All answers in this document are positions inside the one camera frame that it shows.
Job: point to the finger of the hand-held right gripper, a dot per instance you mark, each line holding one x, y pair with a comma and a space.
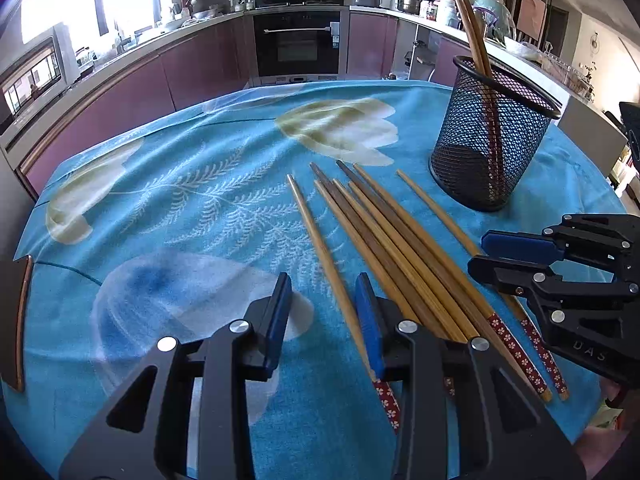
515, 246
505, 275

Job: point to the dark-tipped floral-end chopstick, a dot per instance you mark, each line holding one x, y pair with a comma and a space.
325, 185

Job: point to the long brown chopstick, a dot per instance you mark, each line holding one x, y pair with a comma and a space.
474, 25
465, 25

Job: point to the bunch of wooden chopsticks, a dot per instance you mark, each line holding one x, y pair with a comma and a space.
395, 245

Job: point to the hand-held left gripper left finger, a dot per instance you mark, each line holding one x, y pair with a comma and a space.
277, 320

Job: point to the light-tipped floral-end chopstick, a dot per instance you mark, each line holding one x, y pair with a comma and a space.
319, 245

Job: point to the small wall fan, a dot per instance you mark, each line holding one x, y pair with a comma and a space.
595, 43

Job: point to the built-in black oven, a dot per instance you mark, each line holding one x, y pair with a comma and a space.
295, 42

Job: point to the blue floral tablecloth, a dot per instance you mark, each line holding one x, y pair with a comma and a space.
200, 210

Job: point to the translucent bowl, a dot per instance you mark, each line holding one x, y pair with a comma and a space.
492, 15

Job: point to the black mesh holder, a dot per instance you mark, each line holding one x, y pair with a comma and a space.
460, 135

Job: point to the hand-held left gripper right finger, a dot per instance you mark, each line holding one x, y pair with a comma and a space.
367, 320

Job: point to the purple kitchen cabinets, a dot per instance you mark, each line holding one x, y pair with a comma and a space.
200, 65

